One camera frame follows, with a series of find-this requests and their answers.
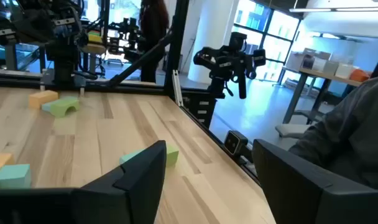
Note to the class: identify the grey bench seat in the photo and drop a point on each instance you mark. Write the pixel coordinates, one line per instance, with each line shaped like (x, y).
(291, 130)

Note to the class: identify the black background robot arm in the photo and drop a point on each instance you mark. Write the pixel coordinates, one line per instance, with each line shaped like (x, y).
(229, 62)
(130, 34)

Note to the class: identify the person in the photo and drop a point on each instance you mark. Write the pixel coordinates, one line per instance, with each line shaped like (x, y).
(153, 31)
(347, 130)

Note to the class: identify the silver metal bracket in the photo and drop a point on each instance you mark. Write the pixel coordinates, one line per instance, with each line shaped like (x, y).
(177, 87)

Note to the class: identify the stack of coloured items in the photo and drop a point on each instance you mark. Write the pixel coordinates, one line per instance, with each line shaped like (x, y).
(94, 38)

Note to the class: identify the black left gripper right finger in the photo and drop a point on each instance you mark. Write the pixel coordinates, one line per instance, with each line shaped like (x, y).
(285, 186)

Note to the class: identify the wooden background table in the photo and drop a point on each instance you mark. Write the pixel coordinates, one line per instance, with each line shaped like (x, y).
(329, 79)

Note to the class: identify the blue long foam block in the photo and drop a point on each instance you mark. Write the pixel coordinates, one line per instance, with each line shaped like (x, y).
(46, 106)
(130, 155)

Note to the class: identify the black vented stand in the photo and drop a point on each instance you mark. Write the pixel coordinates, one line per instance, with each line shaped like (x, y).
(201, 105)

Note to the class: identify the white round column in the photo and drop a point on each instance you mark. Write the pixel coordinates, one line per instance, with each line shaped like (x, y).
(207, 37)

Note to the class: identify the black table-level camera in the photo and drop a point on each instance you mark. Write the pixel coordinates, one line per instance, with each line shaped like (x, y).
(235, 142)

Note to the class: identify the white cardboard box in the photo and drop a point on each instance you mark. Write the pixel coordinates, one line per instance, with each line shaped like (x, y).
(294, 60)

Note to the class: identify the blue foam cube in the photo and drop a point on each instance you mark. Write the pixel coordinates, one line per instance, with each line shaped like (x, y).
(13, 175)

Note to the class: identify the orange object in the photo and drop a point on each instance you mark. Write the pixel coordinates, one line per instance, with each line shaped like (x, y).
(359, 75)

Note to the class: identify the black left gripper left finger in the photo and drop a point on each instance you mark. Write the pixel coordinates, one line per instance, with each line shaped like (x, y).
(139, 186)

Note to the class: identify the green arch foam block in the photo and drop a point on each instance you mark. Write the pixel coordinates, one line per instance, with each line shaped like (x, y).
(63, 107)

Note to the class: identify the long ceiling light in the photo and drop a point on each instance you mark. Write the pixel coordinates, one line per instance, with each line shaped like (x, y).
(332, 9)

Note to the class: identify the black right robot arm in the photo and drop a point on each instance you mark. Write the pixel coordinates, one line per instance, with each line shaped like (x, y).
(63, 59)

